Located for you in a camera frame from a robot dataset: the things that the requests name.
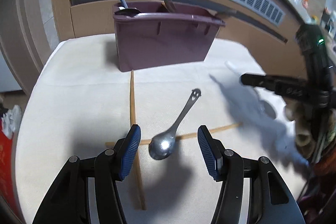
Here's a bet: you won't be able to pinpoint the white sneaker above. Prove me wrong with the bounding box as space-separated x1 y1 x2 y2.
1 105 22 139

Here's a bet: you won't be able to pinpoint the red doormat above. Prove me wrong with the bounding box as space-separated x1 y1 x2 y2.
0 130 19 217

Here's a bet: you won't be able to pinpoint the dark shoes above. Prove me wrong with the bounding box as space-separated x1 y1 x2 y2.
0 94 8 115

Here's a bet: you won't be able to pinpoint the thin dark metal spoon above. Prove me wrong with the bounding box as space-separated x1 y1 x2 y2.
115 7 141 17

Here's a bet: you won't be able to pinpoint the wooden chopstick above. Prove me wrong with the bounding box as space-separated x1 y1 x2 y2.
129 70 146 210
105 122 242 148

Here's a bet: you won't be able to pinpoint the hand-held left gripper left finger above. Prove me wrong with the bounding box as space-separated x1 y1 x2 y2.
33 124 142 224

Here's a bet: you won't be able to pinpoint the small black spatula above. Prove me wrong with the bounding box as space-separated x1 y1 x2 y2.
163 0 178 13

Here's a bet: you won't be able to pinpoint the person's right hand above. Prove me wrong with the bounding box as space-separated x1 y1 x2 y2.
284 101 317 152

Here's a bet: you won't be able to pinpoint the person's patterned clothing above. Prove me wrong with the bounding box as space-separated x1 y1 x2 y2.
298 132 336 224

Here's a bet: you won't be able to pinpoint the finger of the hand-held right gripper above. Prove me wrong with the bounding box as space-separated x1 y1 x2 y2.
240 72 311 103

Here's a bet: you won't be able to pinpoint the metal spoon with smiley handle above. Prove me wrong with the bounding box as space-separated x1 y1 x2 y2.
148 88 202 161

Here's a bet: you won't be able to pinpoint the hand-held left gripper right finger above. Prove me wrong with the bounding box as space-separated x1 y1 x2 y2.
197 125 306 224

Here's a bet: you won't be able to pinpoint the purple plastic bin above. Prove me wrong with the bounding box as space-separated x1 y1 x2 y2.
112 2 226 73

